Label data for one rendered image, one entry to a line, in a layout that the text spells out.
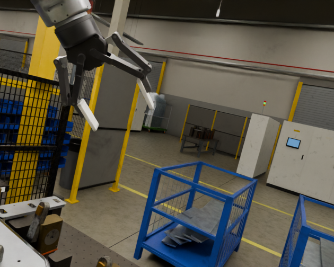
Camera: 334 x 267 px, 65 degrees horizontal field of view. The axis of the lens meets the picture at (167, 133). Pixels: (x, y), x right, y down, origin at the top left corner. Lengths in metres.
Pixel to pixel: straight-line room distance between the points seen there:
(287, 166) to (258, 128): 1.34
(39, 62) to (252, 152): 7.30
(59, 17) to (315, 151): 7.97
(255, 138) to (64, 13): 7.95
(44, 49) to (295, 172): 7.49
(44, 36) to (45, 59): 0.12
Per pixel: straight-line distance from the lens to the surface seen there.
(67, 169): 4.22
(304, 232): 2.25
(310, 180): 8.30
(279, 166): 8.27
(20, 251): 1.01
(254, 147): 8.29
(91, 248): 1.62
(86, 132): 3.62
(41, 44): 1.66
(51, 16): 0.51
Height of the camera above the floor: 1.55
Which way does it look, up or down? 5 degrees down
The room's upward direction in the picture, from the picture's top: 14 degrees clockwise
